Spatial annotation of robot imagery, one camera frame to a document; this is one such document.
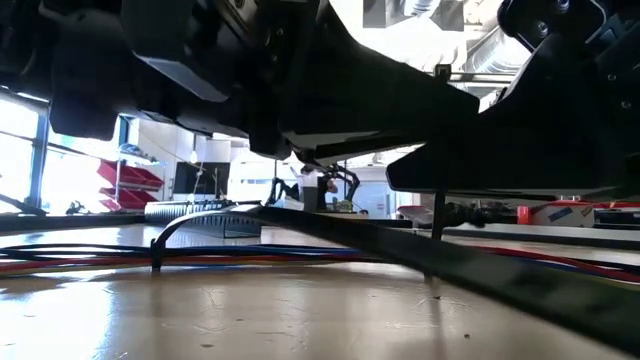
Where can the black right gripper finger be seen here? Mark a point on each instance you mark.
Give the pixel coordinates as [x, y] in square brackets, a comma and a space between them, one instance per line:
[500, 170]

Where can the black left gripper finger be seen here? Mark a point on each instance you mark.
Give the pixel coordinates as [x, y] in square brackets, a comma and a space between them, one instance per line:
[375, 100]
[340, 145]

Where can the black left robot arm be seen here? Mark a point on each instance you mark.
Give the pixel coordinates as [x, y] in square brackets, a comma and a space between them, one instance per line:
[75, 65]

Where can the black neighbour-station robot arm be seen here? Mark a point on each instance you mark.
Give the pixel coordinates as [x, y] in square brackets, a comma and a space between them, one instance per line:
[350, 180]
[277, 190]

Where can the black work glove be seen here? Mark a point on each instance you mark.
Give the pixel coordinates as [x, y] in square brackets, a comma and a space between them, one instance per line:
[475, 215]

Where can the person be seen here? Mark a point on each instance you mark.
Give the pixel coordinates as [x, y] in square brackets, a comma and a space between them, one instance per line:
[309, 190]

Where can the grey glove with red cuff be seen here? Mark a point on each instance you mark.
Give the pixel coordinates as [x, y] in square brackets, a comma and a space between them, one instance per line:
[415, 215]

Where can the hanging light bulb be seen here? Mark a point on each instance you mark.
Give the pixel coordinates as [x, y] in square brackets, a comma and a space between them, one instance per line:
[193, 157]

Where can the black monitor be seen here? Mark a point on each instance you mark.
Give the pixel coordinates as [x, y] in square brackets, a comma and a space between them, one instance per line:
[200, 177]

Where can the red storage bin row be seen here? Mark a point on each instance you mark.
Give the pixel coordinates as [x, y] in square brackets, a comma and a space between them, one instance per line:
[132, 176]
[125, 199]

